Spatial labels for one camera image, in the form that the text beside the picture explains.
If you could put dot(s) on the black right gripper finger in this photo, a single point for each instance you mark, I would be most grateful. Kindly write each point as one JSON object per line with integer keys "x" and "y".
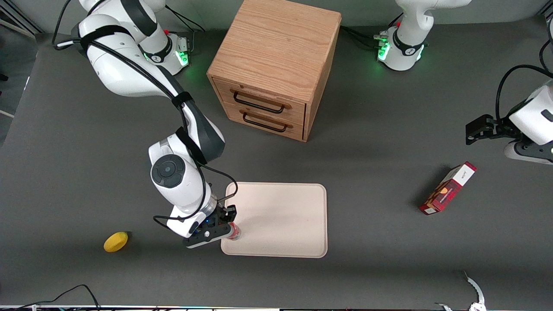
{"x": 231, "y": 212}
{"x": 224, "y": 223}

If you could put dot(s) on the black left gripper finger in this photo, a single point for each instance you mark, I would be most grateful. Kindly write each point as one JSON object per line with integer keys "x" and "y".
{"x": 472, "y": 134}
{"x": 487, "y": 122}

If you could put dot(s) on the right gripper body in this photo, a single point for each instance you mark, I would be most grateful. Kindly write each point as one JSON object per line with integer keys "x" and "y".
{"x": 221, "y": 214}

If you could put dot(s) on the cream rectangular tray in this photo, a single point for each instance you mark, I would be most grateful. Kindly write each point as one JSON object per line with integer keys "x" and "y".
{"x": 281, "y": 220}

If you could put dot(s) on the red plaid shortbread box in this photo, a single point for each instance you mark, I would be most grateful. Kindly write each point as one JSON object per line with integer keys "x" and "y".
{"x": 449, "y": 188}

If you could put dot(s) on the yellow lemon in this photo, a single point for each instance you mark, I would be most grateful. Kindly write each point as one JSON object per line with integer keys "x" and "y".
{"x": 116, "y": 242}

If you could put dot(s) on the white serrated plastic tool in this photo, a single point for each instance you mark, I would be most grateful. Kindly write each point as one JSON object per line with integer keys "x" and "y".
{"x": 476, "y": 289}

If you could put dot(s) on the wooden two-drawer cabinet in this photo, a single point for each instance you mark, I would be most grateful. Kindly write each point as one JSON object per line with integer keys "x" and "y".
{"x": 276, "y": 43}

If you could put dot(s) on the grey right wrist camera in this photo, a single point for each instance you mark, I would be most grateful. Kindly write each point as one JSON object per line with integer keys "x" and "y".
{"x": 207, "y": 236}

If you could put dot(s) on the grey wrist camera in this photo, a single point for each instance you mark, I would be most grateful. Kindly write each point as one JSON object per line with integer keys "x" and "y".
{"x": 527, "y": 152}
{"x": 207, "y": 236}

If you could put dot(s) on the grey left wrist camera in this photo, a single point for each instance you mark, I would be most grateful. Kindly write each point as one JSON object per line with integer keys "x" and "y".
{"x": 527, "y": 152}

